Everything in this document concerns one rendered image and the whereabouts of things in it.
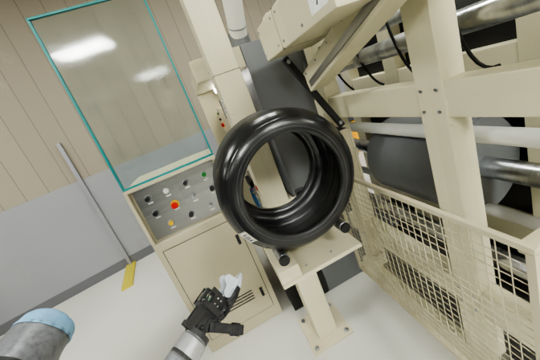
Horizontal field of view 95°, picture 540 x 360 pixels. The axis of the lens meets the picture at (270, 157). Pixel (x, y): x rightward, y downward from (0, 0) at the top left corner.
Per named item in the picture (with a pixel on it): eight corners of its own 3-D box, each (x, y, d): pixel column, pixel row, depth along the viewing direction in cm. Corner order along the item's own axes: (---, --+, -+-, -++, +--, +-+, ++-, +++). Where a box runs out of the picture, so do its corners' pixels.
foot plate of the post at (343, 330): (297, 321, 170) (296, 319, 170) (330, 301, 176) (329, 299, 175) (315, 357, 145) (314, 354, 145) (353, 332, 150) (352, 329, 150)
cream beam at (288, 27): (266, 63, 116) (255, 29, 113) (312, 46, 122) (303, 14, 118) (334, 9, 59) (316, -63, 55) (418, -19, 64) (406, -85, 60)
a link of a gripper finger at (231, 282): (236, 262, 79) (218, 288, 73) (248, 275, 80) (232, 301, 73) (231, 263, 81) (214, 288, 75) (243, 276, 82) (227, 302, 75)
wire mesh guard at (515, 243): (358, 267, 156) (327, 169, 139) (361, 266, 157) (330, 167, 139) (553, 447, 71) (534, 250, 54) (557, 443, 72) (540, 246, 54)
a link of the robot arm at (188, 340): (201, 367, 61) (187, 362, 67) (212, 347, 64) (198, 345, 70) (179, 347, 60) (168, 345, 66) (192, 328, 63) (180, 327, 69)
